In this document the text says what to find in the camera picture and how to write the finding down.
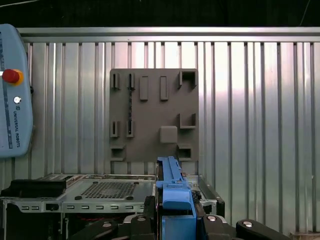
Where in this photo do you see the grey parts rack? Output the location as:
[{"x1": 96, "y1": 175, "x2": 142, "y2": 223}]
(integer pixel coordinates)
[{"x1": 109, "y1": 67, "x2": 200, "y2": 163}]

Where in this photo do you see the RAM stick in rack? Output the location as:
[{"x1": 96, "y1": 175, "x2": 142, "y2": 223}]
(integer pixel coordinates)
[{"x1": 126, "y1": 84, "x2": 134, "y2": 132}]

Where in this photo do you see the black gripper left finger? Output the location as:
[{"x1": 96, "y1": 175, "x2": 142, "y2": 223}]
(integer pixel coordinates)
[{"x1": 71, "y1": 195, "x2": 162, "y2": 240}]

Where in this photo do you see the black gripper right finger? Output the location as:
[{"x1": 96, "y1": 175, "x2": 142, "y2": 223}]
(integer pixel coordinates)
[{"x1": 191, "y1": 190, "x2": 293, "y2": 240}]

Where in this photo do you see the hard disk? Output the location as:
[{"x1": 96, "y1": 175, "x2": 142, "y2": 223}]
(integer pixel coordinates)
[{"x1": 156, "y1": 156, "x2": 207, "y2": 240}]

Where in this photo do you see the black PC case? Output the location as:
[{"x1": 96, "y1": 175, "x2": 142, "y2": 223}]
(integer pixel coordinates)
[{"x1": 0, "y1": 172, "x2": 226, "y2": 240}]

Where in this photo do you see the pale blue teach pendant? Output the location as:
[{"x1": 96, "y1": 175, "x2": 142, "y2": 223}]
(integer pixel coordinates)
[{"x1": 0, "y1": 23, "x2": 35, "y2": 159}]

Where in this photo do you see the grey power supply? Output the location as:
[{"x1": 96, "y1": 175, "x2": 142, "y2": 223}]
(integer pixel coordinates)
[{"x1": 61, "y1": 174, "x2": 218, "y2": 204}]

